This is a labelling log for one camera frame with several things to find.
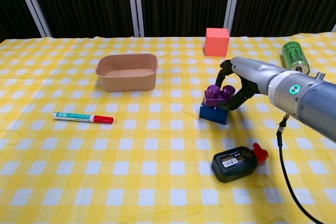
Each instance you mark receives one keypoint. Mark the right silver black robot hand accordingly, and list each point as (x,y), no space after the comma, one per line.
(254,74)

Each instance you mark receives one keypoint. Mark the small purple building block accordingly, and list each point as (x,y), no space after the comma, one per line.
(216,96)

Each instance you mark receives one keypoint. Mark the blue building block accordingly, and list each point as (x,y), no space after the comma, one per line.
(212,116)

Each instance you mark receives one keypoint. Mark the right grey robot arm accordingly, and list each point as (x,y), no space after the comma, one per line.
(309,100)

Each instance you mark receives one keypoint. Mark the green drink can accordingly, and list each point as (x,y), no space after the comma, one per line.
(294,56)

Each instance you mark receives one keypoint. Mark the orange pink cube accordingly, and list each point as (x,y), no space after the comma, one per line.
(216,43)

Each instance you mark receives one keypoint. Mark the black ink bottle red cap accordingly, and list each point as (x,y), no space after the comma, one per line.
(232,166)

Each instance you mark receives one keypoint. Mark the brown paper bowl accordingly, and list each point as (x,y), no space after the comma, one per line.
(128,79)

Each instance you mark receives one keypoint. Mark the yellow white checked tablecloth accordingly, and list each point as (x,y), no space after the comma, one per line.
(131,155)

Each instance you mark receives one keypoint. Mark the white marker with red cap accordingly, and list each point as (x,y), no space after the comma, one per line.
(76,117)

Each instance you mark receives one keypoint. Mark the white partition frame post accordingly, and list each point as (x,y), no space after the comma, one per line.
(232,3)
(134,3)
(334,28)
(31,3)

